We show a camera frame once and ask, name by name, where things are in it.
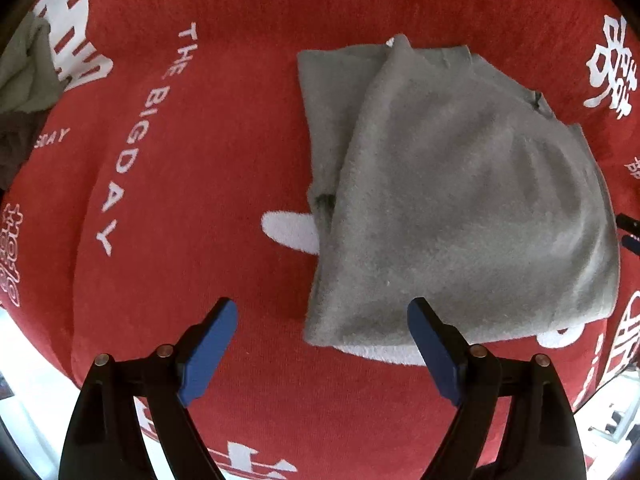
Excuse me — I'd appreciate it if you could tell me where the grey sweater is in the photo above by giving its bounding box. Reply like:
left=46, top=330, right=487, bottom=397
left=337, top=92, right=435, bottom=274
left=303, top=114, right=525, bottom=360
left=296, top=34, right=621, bottom=348

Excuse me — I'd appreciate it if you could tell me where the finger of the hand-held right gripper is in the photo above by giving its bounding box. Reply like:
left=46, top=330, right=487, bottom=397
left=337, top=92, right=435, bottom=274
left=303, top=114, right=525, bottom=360
left=616, top=213, right=640, bottom=257

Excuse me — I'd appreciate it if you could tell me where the red printed blanket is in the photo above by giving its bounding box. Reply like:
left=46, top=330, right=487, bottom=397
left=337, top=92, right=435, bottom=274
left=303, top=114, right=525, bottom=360
left=0, top=0, right=640, bottom=480

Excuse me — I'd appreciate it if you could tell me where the olive green cloth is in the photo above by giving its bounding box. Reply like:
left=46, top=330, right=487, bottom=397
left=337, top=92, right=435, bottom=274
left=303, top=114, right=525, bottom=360
left=0, top=12, right=63, bottom=117

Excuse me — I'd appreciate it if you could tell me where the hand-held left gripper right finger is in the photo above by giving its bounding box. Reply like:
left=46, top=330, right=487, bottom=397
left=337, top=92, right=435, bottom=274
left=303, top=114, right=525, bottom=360
left=407, top=297, right=586, bottom=480

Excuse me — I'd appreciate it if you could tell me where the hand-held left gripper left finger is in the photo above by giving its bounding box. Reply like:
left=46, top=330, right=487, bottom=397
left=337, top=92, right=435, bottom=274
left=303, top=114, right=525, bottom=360
left=59, top=297, right=237, bottom=480

